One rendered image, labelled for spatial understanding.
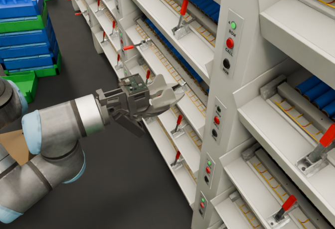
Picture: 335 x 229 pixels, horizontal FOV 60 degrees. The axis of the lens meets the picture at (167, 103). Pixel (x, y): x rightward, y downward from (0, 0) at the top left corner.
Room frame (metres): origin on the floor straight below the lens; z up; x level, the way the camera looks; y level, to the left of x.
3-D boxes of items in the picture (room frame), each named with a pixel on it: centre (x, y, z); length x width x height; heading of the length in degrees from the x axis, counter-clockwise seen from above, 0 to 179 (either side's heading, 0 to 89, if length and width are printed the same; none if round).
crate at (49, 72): (1.49, 0.84, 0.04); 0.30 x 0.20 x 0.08; 102
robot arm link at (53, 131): (0.43, 0.26, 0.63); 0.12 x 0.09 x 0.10; 115
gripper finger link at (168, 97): (0.53, 0.00, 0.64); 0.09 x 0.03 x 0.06; 107
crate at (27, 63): (1.49, 0.84, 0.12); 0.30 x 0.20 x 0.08; 102
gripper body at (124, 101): (0.50, 0.10, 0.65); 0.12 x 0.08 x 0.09; 115
